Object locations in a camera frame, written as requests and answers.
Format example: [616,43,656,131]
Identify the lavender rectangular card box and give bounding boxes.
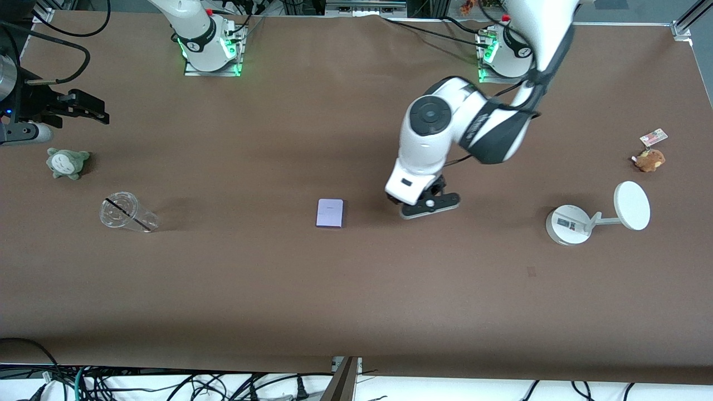
[316,198,344,228]

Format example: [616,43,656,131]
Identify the grey totoro plush toy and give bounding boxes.
[46,147,91,180]

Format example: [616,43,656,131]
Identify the clear plastic cup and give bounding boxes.
[99,192,161,233]

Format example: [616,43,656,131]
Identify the white round desk lamp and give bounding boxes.
[545,181,651,246]

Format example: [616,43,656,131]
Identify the brown table cover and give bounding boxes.
[0,11,713,386]

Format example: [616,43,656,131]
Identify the brown table leg beam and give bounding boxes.
[320,356,363,401]

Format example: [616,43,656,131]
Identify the aluminium frame profile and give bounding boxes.
[31,0,55,24]
[671,0,713,42]

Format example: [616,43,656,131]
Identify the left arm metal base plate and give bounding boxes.
[477,28,537,86]

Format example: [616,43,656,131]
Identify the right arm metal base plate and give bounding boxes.
[184,22,244,77]

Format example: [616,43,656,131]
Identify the grey metal bracket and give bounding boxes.
[325,0,408,18]

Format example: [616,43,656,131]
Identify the brown plush keychain toy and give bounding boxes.
[632,148,666,173]

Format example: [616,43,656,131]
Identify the thick black cable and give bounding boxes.
[0,337,61,386]

